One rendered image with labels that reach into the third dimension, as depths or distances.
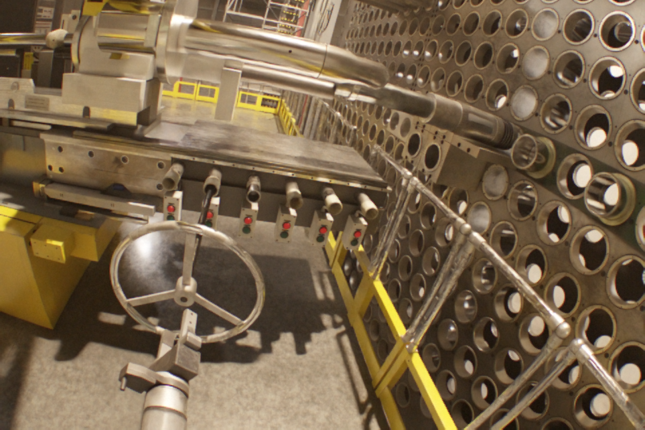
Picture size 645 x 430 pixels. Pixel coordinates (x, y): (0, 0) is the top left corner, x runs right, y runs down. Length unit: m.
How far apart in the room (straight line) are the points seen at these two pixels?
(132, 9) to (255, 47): 0.47
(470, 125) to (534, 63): 0.83
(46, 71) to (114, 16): 0.99
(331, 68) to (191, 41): 0.50
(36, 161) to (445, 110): 2.16
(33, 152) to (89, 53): 0.61
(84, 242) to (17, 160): 0.68
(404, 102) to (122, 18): 1.31
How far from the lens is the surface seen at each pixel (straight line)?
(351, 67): 1.19
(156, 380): 0.59
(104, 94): 1.46
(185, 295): 0.76
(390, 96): 1.62
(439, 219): 2.69
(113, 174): 1.60
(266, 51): 1.13
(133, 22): 1.19
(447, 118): 1.78
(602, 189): 1.81
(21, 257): 1.66
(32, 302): 1.85
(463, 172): 2.27
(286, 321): 1.96
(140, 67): 1.46
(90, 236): 1.51
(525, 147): 2.07
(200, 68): 1.45
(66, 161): 1.70
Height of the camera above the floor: 1.41
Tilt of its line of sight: 21 degrees down
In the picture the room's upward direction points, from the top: 15 degrees clockwise
